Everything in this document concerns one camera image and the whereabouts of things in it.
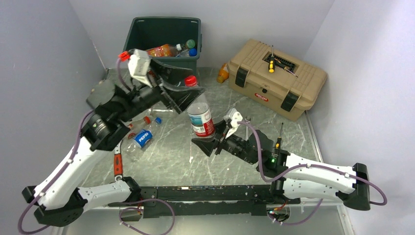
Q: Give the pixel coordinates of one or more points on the dark green trash bin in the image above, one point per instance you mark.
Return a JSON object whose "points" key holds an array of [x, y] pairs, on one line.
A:
{"points": [[149, 32]]}

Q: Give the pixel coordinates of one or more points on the clear bottle near bin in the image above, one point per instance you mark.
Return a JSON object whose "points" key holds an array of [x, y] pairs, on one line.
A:
{"points": [[162, 112]]}

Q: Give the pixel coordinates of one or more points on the red handled adjustable wrench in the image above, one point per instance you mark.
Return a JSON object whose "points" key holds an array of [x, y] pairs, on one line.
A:
{"points": [[117, 163]]}

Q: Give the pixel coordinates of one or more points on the yellow handled screwdriver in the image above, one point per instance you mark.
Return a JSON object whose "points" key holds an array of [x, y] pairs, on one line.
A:
{"points": [[271, 67]]}

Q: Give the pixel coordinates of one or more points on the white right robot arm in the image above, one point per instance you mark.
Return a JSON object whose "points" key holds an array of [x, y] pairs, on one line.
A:
{"points": [[296, 176]]}

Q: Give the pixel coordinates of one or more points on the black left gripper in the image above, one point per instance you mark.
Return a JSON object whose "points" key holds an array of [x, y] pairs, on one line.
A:
{"points": [[180, 96]]}

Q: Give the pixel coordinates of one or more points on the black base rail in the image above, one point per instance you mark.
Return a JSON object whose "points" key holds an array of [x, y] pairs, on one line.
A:
{"points": [[254, 200]]}

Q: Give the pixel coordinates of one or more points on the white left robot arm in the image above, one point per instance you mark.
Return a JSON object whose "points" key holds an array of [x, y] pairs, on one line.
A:
{"points": [[59, 199]]}

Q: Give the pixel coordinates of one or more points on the pepsi bottle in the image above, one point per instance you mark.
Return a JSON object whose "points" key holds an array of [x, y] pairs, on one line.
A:
{"points": [[140, 141]]}

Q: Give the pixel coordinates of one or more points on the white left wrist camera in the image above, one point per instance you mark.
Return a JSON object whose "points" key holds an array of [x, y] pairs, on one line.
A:
{"points": [[138, 65]]}

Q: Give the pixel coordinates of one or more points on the tan plastic toolbox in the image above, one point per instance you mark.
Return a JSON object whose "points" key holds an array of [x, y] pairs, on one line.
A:
{"points": [[280, 91]]}

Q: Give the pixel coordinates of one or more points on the small red cap bottle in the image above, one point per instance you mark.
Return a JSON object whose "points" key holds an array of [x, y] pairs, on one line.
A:
{"points": [[138, 125]]}

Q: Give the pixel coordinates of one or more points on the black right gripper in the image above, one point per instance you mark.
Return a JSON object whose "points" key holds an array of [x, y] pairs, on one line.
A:
{"points": [[208, 146]]}

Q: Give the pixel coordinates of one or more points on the clear bottle red cap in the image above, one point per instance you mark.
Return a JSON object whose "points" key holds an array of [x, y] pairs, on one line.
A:
{"points": [[200, 118]]}

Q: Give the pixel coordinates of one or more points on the blue label bottle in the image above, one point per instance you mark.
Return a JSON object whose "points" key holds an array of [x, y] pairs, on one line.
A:
{"points": [[188, 53]]}

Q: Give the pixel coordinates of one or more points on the yellow black screwdriver on table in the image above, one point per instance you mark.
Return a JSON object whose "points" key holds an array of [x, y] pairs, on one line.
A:
{"points": [[279, 139]]}

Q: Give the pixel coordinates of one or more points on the orange bottle behind toolbox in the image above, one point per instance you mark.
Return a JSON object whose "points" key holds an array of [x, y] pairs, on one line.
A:
{"points": [[223, 73]]}

